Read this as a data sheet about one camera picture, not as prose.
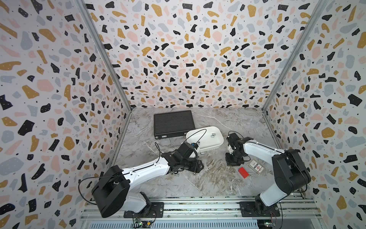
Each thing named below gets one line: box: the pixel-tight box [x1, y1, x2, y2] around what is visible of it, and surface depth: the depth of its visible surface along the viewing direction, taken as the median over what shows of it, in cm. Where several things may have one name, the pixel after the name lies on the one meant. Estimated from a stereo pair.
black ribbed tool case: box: [153, 110, 196, 140], surface depth 108 cm
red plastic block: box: [238, 166, 250, 179], surface depth 87 cm
